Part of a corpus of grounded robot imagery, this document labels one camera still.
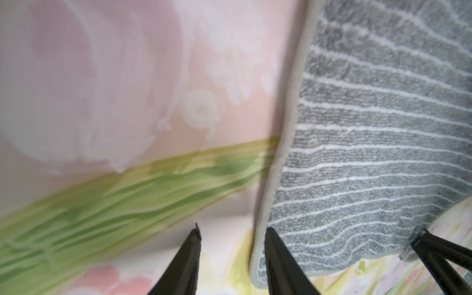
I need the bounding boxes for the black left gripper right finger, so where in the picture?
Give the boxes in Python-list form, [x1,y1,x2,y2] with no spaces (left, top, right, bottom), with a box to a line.
[264,227,321,295]

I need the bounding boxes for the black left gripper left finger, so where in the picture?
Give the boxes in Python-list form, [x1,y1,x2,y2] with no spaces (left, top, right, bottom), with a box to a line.
[147,224,202,295]

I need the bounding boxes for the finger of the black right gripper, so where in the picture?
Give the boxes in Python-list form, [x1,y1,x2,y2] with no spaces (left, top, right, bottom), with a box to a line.
[411,230,472,295]

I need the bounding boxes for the grey striped square dishcloth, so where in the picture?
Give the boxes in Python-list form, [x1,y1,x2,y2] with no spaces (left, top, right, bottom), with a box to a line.
[250,1,472,288]

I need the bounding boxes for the pink floral table mat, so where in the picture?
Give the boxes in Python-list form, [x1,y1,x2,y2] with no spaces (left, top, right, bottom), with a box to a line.
[1,1,472,295]

